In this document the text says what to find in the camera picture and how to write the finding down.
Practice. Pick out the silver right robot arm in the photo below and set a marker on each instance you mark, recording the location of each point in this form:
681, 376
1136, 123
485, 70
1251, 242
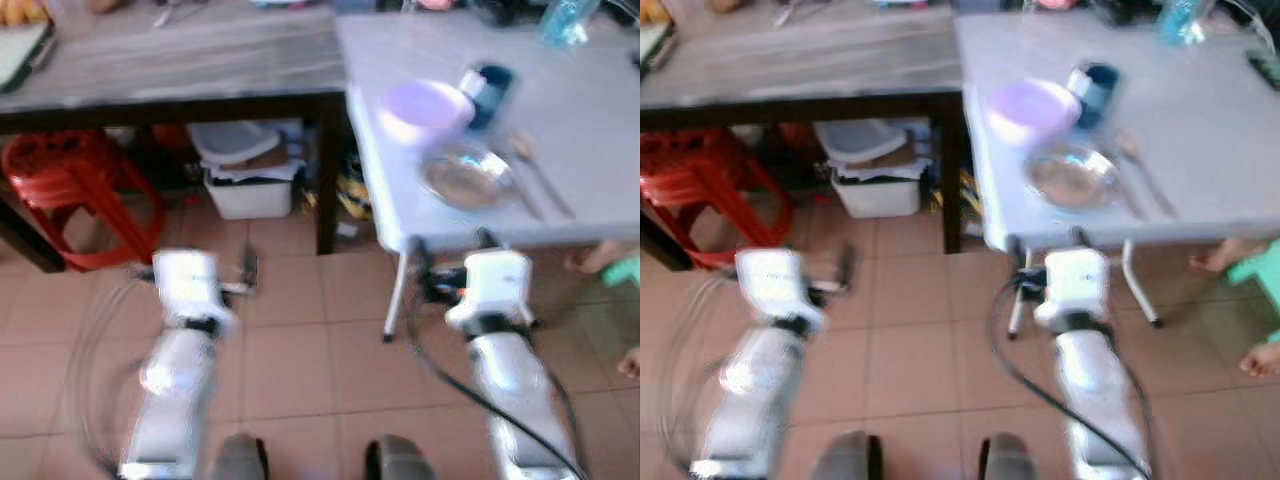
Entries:
525, 400
1100, 400

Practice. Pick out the grey left robot leg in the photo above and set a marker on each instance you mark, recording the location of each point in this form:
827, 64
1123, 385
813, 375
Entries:
242, 460
848, 458

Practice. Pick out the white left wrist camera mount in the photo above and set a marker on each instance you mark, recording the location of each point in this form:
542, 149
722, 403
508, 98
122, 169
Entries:
188, 285
778, 288

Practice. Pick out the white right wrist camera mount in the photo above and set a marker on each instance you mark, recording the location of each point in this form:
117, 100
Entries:
492, 288
1075, 285

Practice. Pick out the white folding table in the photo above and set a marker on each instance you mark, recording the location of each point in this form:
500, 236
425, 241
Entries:
590, 110
1200, 110

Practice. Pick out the dark blue cup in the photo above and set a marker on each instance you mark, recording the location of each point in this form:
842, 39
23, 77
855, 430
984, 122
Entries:
1098, 92
492, 92

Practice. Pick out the yellow package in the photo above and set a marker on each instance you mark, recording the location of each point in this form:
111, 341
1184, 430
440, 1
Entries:
971, 192
354, 195

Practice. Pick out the grey robot leg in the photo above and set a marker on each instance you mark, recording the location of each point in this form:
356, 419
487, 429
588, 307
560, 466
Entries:
400, 460
242, 460
848, 458
1010, 458

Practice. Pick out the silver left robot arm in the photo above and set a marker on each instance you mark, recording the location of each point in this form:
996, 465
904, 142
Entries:
755, 395
175, 390

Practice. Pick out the metal spoon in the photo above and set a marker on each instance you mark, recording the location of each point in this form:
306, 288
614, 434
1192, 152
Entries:
523, 145
1130, 145

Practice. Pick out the thin metal utensil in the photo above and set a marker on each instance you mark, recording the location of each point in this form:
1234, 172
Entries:
1127, 195
522, 195

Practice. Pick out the white plastic bin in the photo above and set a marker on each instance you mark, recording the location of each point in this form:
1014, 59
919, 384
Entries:
875, 188
250, 190

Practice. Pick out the bare person foot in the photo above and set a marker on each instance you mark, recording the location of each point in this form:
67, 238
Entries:
1225, 255
630, 363
595, 258
1262, 360

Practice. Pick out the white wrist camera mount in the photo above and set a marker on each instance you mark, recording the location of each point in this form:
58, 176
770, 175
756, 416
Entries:
1075, 285
492, 288
778, 288
188, 285

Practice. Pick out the flat dark-edged tray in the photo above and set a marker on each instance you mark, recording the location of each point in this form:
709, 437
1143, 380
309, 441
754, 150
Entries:
22, 55
655, 45

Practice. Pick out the yellow bananas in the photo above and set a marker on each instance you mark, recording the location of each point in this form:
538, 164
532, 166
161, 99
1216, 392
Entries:
652, 10
20, 10

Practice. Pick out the round metal plate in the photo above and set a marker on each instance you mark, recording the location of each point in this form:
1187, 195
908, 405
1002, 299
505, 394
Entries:
1072, 177
467, 177

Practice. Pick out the grey right robot leg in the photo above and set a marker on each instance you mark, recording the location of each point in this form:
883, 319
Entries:
400, 460
1010, 458

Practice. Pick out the dark wooden table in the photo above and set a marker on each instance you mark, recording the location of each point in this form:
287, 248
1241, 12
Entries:
200, 65
800, 65

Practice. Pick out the purple plastic bowl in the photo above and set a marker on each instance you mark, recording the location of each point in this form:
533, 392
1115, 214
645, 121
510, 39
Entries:
425, 110
1032, 108

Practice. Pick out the red plastic stool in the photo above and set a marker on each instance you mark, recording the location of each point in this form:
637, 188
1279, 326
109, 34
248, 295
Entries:
70, 170
700, 165

